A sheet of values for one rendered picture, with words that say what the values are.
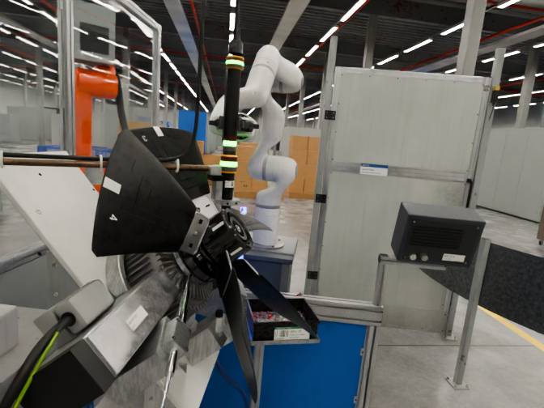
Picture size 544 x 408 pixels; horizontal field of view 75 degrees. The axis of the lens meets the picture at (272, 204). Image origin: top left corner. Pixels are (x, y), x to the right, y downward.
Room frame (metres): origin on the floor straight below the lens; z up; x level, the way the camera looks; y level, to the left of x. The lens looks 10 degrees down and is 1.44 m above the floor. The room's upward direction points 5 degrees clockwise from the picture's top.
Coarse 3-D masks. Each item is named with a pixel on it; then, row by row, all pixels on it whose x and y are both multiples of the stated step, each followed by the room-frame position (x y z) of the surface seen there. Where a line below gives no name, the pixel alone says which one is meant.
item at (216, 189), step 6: (210, 168) 0.87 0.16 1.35; (216, 168) 0.88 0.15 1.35; (210, 174) 0.87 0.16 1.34; (216, 174) 0.88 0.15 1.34; (210, 180) 0.88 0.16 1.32; (216, 180) 0.88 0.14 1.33; (222, 180) 0.88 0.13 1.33; (216, 186) 0.88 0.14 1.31; (222, 186) 0.89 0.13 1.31; (216, 192) 0.88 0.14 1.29; (216, 198) 0.88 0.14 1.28; (234, 198) 0.93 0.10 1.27; (222, 204) 0.88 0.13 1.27; (228, 204) 0.88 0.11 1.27; (234, 204) 0.89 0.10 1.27
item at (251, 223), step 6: (216, 204) 1.15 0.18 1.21; (234, 210) 1.14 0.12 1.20; (240, 216) 1.09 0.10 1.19; (246, 216) 1.13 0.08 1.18; (246, 222) 1.04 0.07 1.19; (252, 222) 1.07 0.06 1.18; (258, 222) 1.13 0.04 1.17; (252, 228) 0.99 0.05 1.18; (258, 228) 1.03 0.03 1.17; (264, 228) 1.07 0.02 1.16
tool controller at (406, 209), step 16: (400, 208) 1.27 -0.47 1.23; (416, 208) 1.22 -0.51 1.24; (432, 208) 1.23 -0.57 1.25; (448, 208) 1.24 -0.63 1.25; (464, 208) 1.25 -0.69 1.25; (400, 224) 1.24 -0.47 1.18; (416, 224) 1.18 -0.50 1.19; (432, 224) 1.17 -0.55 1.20; (448, 224) 1.17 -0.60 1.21; (464, 224) 1.16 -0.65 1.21; (480, 224) 1.16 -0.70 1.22; (400, 240) 1.21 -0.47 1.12; (416, 240) 1.19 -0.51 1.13; (432, 240) 1.18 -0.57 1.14; (448, 240) 1.18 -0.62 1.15; (464, 240) 1.18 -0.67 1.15; (400, 256) 1.21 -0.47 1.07; (416, 256) 1.21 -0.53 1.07; (432, 256) 1.20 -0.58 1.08; (448, 256) 1.20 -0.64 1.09; (464, 256) 1.19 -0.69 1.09
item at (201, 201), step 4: (204, 196) 0.88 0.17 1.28; (208, 196) 0.88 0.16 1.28; (192, 200) 0.86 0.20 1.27; (196, 200) 0.86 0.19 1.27; (200, 200) 0.87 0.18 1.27; (204, 200) 0.87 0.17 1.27; (208, 200) 0.88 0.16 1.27; (196, 204) 0.86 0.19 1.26; (200, 204) 0.86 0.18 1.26; (204, 204) 0.87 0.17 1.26; (212, 204) 0.87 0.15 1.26; (204, 208) 0.86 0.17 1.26; (208, 208) 0.86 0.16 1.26; (212, 208) 0.87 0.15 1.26; (200, 212) 0.85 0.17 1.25; (204, 212) 0.85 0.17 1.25; (208, 212) 0.86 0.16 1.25; (212, 212) 0.86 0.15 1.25; (216, 212) 0.86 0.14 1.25; (208, 216) 0.85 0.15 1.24
